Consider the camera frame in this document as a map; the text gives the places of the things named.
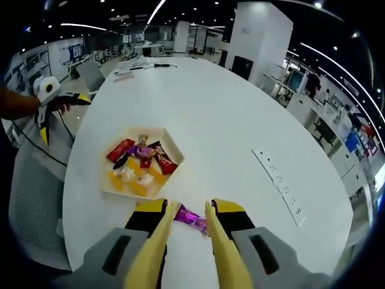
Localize row of white office chairs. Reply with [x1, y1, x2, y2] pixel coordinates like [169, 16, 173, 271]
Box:
[90, 45, 142, 66]

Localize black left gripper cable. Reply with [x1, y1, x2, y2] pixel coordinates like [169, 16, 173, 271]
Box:
[10, 111, 75, 167]

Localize pink paper sheet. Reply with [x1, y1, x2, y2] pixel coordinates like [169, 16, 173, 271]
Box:
[112, 74, 135, 84]

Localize white mesh office chair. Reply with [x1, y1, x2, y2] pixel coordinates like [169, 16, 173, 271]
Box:
[8, 141, 75, 269]

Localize blue wall board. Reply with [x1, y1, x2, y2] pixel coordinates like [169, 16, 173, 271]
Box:
[66, 43, 84, 61]

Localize yellow food tongs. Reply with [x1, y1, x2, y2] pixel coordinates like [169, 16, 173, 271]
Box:
[125, 200, 254, 289]

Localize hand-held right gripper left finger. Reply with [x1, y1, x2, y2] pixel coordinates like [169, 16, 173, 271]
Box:
[70, 197, 168, 289]

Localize blue crate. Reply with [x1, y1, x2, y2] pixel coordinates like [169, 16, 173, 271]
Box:
[345, 132, 358, 153]

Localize purple food packet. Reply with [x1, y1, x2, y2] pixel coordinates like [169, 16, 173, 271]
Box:
[173, 204, 211, 239]
[125, 144, 155, 160]

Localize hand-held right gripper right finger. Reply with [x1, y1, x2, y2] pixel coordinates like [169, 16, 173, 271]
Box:
[211, 197, 331, 289]

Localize beige hexagonal tray container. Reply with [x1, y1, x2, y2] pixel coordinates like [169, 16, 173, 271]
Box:
[101, 126, 185, 200]

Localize metal shelf rack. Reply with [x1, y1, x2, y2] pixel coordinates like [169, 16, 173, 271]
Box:
[10, 49, 51, 91]

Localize grey chair back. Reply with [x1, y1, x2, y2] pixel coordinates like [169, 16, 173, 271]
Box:
[76, 61, 105, 92]

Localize black food packet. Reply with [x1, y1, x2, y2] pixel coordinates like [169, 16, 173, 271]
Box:
[112, 155, 128, 170]

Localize red blue wall poster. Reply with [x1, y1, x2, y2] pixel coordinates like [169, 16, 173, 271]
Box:
[357, 125, 380, 157]

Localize orange clear candy packet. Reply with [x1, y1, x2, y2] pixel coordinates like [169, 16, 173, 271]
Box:
[108, 167, 135, 193]
[131, 168, 167, 197]
[125, 158, 157, 181]

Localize long dark red food packet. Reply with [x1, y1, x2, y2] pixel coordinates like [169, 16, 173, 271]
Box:
[147, 140, 177, 175]

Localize person's left hand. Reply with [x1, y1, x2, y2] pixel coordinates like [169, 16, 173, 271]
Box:
[49, 101, 72, 115]

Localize teal computer monitor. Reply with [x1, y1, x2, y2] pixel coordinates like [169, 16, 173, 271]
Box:
[288, 70, 305, 92]

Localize bright red food bar packet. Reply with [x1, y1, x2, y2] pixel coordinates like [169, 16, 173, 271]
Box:
[106, 137, 137, 163]

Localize white table socket strip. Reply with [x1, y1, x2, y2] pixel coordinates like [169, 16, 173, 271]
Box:
[251, 148, 307, 227]

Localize white workbench row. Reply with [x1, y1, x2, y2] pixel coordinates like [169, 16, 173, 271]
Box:
[261, 72, 385, 211]

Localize black desk chair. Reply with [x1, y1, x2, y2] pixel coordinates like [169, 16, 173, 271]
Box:
[314, 117, 337, 148]

